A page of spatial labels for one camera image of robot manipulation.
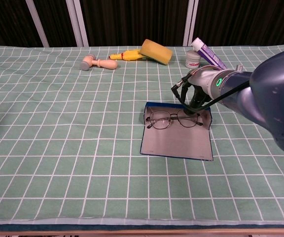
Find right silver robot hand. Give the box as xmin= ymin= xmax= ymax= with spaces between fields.
xmin=178 ymin=65 xmax=228 ymax=116

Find dark blue glasses case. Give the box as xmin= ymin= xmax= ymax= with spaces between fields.
xmin=139 ymin=101 xmax=214 ymax=161

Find thin metal eyeglasses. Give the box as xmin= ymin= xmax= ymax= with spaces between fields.
xmin=145 ymin=110 xmax=204 ymax=130

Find small white cream jar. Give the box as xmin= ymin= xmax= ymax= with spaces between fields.
xmin=185 ymin=49 xmax=201 ymax=70

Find purple white toothpaste tube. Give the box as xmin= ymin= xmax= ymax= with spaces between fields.
xmin=190 ymin=37 xmax=228 ymax=70

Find yellow sponge block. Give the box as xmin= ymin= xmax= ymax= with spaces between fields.
xmin=140 ymin=39 xmax=174 ymax=66

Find yellow rubber chicken toy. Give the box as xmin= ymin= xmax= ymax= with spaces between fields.
xmin=108 ymin=49 xmax=147 ymax=61

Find dark pleated curtain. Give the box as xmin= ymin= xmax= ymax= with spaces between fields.
xmin=0 ymin=0 xmax=284 ymax=47

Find pink wooden toy hammer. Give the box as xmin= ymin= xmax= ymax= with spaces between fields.
xmin=79 ymin=54 xmax=118 ymax=72

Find dark blue underlay cloth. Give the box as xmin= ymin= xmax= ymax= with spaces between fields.
xmin=0 ymin=223 xmax=284 ymax=232

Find green checked tablecloth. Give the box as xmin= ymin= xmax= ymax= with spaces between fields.
xmin=0 ymin=43 xmax=284 ymax=225

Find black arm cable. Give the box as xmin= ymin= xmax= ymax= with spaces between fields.
xmin=171 ymin=74 xmax=251 ymax=112

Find white double frame post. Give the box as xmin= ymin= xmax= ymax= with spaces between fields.
xmin=182 ymin=0 xmax=200 ymax=46

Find wide white frame post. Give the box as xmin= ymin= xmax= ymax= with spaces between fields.
xmin=66 ymin=0 xmax=89 ymax=47

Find thin white frame post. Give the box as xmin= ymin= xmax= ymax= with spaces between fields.
xmin=25 ymin=0 xmax=50 ymax=47

